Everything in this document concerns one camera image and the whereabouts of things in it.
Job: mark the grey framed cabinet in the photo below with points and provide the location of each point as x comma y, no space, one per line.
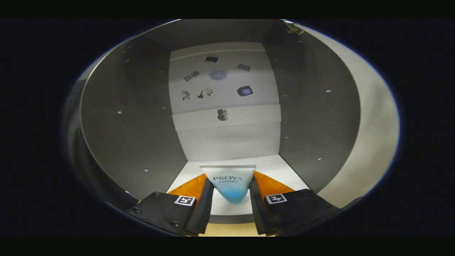
142,124

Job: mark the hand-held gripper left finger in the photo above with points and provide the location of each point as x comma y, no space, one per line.
202,206

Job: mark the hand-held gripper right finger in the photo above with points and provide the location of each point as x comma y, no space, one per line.
259,209

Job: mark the white and blue tube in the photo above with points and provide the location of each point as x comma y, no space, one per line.
231,185

